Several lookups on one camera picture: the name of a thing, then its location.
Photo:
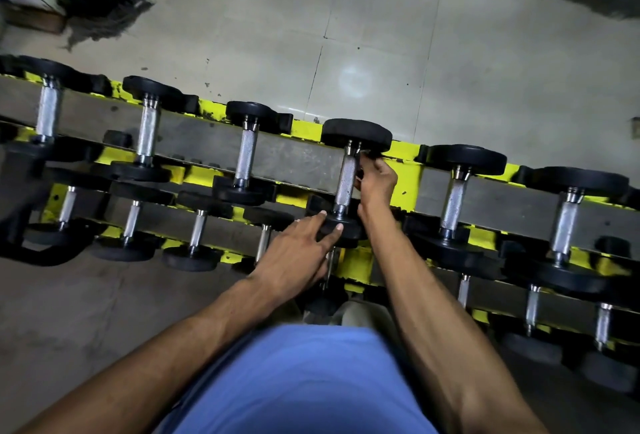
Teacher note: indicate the person's grey shorts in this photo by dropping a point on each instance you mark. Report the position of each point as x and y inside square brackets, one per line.
[362, 318]

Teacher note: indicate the person's right fingers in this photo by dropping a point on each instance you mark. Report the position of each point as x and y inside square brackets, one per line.
[372, 168]

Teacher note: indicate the person's left thumb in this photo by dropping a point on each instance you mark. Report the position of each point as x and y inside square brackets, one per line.
[331, 238]

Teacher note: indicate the black curved metal bar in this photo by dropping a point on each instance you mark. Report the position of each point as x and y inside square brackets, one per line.
[45, 256]

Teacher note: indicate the yellow and grey weight rack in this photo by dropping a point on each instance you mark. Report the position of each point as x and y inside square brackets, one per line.
[295, 158]

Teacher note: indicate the rows of black dumbbells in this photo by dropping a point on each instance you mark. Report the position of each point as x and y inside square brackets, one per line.
[147, 131]

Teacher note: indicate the person's blue shirt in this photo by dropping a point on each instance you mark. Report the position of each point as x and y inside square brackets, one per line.
[300, 383]

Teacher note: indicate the person's left forearm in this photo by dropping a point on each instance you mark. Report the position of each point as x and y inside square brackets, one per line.
[160, 368]

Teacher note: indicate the person's right hand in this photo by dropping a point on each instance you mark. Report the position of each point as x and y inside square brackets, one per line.
[378, 186]

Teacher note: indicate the person's left hand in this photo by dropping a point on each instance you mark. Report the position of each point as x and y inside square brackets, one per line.
[292, 261]

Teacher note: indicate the brown wooden block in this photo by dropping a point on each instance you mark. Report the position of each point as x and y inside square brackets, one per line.
[35, 21]

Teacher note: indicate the person's right forearm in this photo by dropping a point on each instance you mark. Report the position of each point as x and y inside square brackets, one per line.
[440, 343]

